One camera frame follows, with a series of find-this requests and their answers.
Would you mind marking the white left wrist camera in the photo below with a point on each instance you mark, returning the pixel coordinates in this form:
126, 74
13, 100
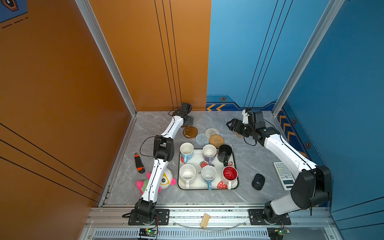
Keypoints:
183, 111

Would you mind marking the black mug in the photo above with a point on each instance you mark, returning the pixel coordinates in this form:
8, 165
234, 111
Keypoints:
224, 154

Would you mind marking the dark brown glossy coaster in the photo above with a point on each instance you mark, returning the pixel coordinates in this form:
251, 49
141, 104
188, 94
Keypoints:
190, 132

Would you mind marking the blue woven round coaster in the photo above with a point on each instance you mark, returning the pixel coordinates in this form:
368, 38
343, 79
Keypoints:
202, 139

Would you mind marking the colourful plush toy with glasses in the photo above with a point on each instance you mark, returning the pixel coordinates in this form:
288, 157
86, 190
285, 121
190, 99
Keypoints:
166, 181

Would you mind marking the small wooden block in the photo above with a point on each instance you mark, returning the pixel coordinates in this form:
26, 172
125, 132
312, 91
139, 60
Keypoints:
205, 221

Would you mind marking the red inside white mug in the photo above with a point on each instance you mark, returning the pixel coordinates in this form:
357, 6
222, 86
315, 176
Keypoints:
229, 176

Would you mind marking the tan rattan round coaster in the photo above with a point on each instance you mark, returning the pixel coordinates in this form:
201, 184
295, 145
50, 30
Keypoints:
217, 141

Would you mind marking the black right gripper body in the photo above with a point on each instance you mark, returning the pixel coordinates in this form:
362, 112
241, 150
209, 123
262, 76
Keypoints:
244, 129

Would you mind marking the cork coaster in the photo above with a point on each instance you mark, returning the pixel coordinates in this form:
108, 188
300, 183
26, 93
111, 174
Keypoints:
238, 135

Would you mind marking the purple mug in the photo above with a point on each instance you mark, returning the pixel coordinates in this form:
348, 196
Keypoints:
209, 151

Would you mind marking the green circuit board left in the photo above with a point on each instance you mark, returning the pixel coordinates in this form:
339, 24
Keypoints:
148, 234

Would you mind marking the light blue mug front centre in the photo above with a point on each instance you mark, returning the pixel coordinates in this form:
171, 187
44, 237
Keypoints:
209, 173

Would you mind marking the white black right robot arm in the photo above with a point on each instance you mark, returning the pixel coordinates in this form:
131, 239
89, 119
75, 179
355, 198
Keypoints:
313, 183

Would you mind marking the aluminium corner post left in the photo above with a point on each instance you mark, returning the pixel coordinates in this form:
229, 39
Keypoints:
99, 38

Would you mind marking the aluminium corner post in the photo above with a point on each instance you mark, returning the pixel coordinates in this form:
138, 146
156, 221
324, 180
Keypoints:
317, 36
99, 38

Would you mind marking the green circuit board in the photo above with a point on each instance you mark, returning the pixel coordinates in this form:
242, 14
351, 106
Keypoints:
278, 234
148, 234

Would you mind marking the white mug front left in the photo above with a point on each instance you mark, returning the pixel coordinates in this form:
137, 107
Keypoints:
187, 176

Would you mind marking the white calculator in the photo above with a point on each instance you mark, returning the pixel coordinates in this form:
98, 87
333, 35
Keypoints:
285, 176

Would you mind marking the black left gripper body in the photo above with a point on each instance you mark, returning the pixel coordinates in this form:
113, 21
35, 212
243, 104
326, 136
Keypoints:
189, 121

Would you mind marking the aluminium corner post right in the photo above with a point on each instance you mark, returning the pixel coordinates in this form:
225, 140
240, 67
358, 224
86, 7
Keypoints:
317, 36

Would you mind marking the black computer mouse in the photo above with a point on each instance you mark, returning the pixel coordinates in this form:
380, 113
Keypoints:
258, 182

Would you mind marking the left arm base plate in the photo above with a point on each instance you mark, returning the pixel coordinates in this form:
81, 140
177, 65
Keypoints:
161, 218

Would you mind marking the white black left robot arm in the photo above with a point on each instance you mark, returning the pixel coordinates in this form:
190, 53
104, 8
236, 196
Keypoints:
163, 153

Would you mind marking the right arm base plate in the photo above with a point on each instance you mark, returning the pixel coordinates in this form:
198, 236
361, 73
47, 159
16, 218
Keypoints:
267, 217

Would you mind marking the light blue mug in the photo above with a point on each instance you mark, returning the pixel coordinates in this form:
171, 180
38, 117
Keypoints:
209, 173
187, 151

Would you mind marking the green circuit board right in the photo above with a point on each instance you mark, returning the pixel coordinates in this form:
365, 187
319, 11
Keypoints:
278, 234

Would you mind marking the light blue mug back left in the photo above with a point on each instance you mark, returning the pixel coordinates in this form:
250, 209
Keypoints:
187, 151

